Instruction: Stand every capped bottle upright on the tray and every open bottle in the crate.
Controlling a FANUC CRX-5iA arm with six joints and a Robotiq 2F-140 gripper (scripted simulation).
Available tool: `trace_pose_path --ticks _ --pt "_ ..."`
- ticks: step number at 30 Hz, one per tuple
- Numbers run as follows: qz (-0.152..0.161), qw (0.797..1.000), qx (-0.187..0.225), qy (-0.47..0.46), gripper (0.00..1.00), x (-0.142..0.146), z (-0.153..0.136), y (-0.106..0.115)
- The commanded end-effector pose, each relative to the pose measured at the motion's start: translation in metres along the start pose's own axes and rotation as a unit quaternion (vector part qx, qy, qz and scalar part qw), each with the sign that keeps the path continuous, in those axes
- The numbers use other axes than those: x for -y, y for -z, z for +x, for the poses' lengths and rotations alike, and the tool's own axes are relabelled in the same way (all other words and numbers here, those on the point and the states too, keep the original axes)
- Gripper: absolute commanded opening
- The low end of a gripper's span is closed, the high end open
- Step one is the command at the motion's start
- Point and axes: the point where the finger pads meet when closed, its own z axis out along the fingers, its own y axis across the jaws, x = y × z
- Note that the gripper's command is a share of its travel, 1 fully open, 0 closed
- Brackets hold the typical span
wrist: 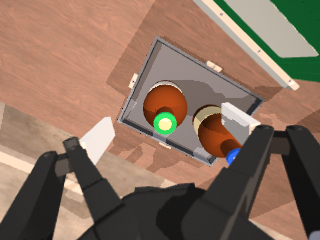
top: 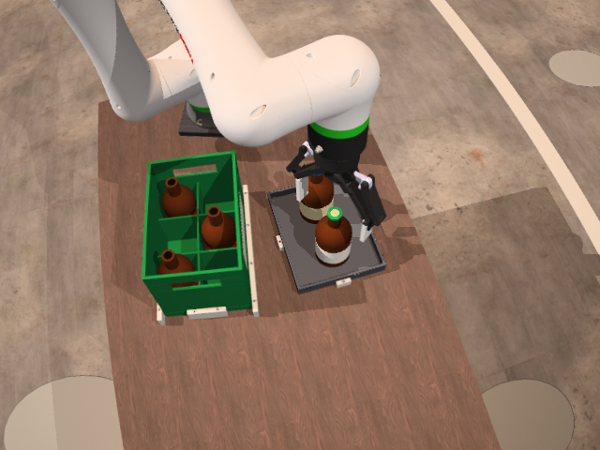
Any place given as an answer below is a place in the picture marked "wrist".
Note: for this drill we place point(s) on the brown glass bottle with cream label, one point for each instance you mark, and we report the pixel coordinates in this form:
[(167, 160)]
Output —
[(213, 136)]

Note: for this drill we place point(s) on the green divided crate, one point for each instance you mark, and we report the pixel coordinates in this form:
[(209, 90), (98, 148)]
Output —
[(288, 31)]

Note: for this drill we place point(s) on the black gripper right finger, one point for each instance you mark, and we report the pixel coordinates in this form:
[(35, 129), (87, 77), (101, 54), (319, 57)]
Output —
[(212, 216)]

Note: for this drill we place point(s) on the orange-brown bottle with green cap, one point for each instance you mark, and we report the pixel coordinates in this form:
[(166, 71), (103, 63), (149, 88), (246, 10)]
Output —
[(165, 107)]

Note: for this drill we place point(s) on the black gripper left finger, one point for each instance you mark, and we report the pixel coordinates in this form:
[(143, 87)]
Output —
[(34, 211)]

